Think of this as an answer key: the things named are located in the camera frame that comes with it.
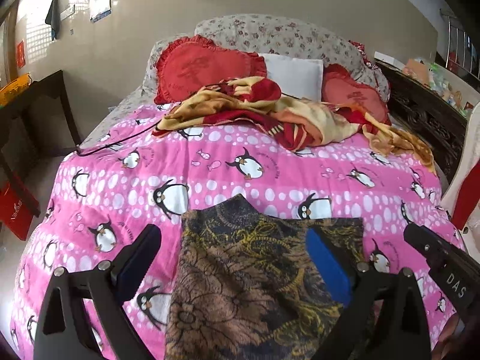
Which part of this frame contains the dark cloth on wall hook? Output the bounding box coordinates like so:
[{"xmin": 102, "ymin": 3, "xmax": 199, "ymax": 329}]
[{"xmin": 45, "ymin": 0, "xmax": 61, "ymax": 41}]

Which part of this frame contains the red ruffled left pillow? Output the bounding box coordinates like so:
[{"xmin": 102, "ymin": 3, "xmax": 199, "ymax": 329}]
[{"xmin": 154, "ymin": 35, "xmax": 267, "ymax": 105}]

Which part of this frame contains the black cable on bed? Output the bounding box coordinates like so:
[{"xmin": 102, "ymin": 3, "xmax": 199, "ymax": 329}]
[{"xmin": 74, "ymin": 82, "xmax": 241, "ymax": 159}]

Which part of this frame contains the red ruffled right pillow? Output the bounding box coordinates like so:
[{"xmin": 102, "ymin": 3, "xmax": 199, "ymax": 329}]
[{"xmin": 321, "ymin": 63, "xmax": 391, "ymax": 125}]

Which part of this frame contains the red cloth on chair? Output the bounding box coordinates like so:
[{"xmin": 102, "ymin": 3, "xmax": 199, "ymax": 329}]
[{"xmin": 451, "ymin": 163, "xmax": 480, "ymax": 230}]

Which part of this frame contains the floral grey quilt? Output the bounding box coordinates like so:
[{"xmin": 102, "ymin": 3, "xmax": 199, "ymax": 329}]
[{"xmin": 140, "ymin": 14, "xmax": 392, "ymax": 103}]

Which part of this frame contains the yellow item on desk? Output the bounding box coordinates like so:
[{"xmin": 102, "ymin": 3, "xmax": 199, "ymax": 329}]
[{"xmin": 0, "ymin": 73, "xmax": 32, "ymax": 108}]

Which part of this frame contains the red yellow fleece blanket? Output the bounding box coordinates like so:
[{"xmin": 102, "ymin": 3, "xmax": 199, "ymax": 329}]
[{"xmin": 152, "ymin": 76, "xmax": 435, "ymax": 172}]

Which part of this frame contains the red box on floor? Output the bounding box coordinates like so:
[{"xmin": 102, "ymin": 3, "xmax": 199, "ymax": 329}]
[{"xmin": 0, "ymin": 181, "xmax": 33, "ymax": 241}]

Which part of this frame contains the dark carved wooden headboard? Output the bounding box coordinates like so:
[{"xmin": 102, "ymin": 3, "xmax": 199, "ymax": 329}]
[{"xmin": 375, "ymin": 59, "xmax": 467, "ymax": 181}]

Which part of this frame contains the white pillow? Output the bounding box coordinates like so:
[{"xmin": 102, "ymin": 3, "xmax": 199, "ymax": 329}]
[{"xmin": 260, "ymin": 54, "xmax": 324, "ymax": 102}]

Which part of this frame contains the white plastic chair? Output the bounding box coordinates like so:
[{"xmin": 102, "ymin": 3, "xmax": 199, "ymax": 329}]
[{"xmin": 440, "ymin": 101, "xmax": 480, "ymax": 237}]

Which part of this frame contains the red ruffled pillow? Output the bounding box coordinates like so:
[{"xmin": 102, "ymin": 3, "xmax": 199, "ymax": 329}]
[
  {"xmin": 321, "ymin": 63, "xmax": 391, "ymax": 125},
  {"xmin": 154, "ymin": 35, "xmax": 267, "ymax": 105}
]

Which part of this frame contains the dark floral patterned garment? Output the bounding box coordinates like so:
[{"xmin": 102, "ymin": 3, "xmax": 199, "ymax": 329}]
[{"xmin": 165, "ymin": 195, "xmax": 364, "ymax": 359}]

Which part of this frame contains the pink penguin blanket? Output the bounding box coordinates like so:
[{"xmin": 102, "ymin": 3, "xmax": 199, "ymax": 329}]
[{"xmin": 10, "ymin": 106, "xmax": 458, "ymax": 359}]

